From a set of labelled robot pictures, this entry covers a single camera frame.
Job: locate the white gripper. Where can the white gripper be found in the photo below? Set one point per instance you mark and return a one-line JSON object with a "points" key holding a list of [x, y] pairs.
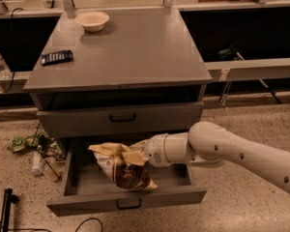
{"points": [[155, 150]]}

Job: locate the brown chip bag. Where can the brown chip bag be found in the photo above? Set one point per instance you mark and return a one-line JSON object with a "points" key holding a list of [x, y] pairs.
{"points": [[124, 176]]}

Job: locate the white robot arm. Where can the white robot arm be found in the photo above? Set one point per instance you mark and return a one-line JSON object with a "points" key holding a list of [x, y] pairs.
{"points": [[208, 143]]}

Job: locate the closed grey top drawer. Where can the closed grey top drawer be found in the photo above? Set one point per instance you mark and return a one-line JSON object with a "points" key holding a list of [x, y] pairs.
{"points": [[121, 119]]}

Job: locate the open grey lower drawer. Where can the open grey lower drawer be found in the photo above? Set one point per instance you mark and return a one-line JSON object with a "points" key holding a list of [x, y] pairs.
{"points": [[87, 190]]}

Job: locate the grey drawer cabinet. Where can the grey drawer cabinet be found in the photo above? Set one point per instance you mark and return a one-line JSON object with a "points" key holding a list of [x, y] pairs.
{"points": [[71, 35]]}

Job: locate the green snack bag on floor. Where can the green snack bag on floor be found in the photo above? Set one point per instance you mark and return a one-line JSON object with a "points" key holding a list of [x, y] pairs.
{"points": [[20, 144]]}

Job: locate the clear cup on floor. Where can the clear cup on floor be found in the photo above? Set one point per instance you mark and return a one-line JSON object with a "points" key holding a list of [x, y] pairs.
{"points": [[49, 168]]}

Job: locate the clear bottle on floor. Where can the clear bottle on floor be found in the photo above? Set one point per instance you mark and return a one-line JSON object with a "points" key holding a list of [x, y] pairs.
{"points": [[35, 169]]}

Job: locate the black remote control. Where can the black remote control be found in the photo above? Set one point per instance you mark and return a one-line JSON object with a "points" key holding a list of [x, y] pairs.
{"points": [[58, 57]]}

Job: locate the black stand pole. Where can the black stand pole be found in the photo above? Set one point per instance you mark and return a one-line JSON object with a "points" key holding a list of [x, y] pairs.
{"points": [[9, 199]]}

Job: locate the white paper bowl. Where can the white paper bowl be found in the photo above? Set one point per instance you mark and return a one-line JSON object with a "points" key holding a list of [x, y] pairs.
{"points": [[92, 21]]}

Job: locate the grey metal rail frame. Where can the grey metal rail frame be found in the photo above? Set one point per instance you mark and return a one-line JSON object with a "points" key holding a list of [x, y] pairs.
{"points": [[248, 69]]}

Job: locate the clear plastic bottle on rail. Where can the clear plastic bottle on rail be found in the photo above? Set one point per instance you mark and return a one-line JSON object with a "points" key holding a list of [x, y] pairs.
{"points": [[4, 69]]}

